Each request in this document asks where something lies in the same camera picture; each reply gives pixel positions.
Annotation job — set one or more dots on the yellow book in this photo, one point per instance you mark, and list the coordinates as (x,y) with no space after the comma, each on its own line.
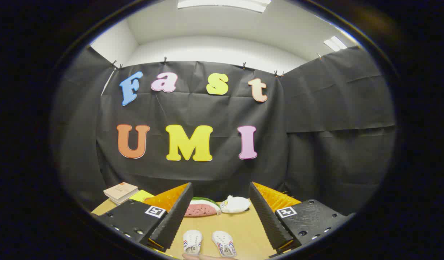
(142,195)

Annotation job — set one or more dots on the beige book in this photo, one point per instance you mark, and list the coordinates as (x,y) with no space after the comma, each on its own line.
(120,190)

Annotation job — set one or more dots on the ceiling light panel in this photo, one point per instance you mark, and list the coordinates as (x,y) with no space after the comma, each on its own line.
(225,4)
(335,43)

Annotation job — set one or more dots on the watermelon slice plush toy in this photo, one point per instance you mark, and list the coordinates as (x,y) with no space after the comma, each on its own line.
(202,209)

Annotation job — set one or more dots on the white shoe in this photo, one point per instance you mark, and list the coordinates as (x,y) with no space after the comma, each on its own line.
(192,241)
(223,242)

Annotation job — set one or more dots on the white plush toy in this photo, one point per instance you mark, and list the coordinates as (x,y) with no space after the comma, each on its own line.
(236,205)

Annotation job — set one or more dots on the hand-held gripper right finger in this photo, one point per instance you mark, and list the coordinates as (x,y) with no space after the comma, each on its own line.
(267,216)

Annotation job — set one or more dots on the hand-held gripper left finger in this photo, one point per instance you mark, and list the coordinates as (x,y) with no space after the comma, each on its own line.
(175,216)

